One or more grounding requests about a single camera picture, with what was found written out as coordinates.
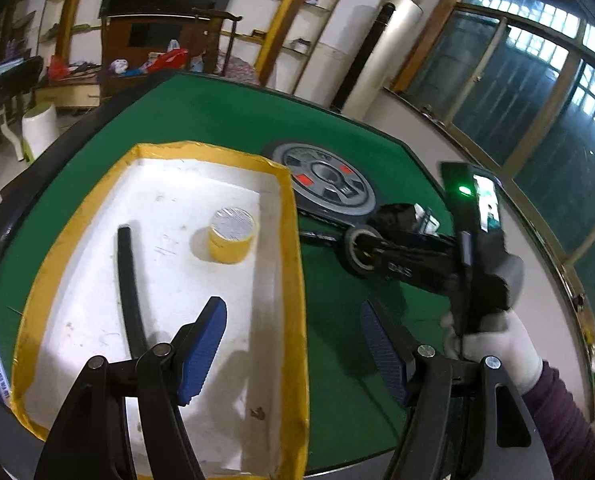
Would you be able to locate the black curved strip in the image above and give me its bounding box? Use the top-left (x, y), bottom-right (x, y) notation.
top-left (116, 226), bottom-right (147, 359)

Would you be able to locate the purple right sleeve forearm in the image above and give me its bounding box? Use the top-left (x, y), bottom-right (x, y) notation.
top-left (522, 361), bottom-right (595, 479)

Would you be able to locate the white-gloved right hand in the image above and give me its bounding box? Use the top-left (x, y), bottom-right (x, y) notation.
top-left (439, 310), bottom-right (543, 394)

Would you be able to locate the black pen upper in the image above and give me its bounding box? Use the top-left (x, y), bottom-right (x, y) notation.
top-left (299, 231), bottom-right (341, 247)

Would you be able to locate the grey black weight plate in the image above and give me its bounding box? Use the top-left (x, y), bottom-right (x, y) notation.
top-left (262, 139), bottom-right (378, 226)

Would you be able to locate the black table edge rim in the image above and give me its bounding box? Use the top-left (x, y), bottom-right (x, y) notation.
top-left (0, 74), bottom-right (453, 472)

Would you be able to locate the yellow tape roll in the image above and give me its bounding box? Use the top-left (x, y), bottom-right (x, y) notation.
top-left (208, 207), bottom-right (258, 264)

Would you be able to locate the white foam tray yellow tape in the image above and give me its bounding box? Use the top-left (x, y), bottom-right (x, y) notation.
top-left (10, 142), bottom-right (309, 479)

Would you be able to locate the silver tower air conditioner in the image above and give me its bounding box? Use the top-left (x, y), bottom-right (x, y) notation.
top-left (329, 0), bottom-right (422, 120)

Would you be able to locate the window with metal grille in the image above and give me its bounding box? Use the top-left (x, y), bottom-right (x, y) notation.
top-left (391, 0), bottom-right (595, 401)

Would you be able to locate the purple floral cushion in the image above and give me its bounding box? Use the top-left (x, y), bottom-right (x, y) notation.
top-left (214, 53), bottom-right (260, 86)

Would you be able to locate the red plastic bag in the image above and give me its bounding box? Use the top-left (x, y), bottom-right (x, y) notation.
top-left (145, 48), bottom-right (189, 74)

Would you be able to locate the dark wooden chair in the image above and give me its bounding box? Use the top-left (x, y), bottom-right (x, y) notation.
top-left (189, 8), bottom-right (242, 77)

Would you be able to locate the brown TV cabinet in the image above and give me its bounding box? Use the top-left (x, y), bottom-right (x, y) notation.
top-left (101, 14), bottom-right (211, 68)

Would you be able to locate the white plastic stool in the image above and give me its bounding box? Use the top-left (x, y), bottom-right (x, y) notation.
top-left (0, 102), bottom-right (60, 162)

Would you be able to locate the dark side table with items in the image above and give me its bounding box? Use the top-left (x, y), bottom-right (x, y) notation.
top-left (0, 56), bottom-right (43, 109)

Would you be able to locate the white wall shelving unit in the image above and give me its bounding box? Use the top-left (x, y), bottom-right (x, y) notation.
top-left (220, 0), bottom-right (340, 94)

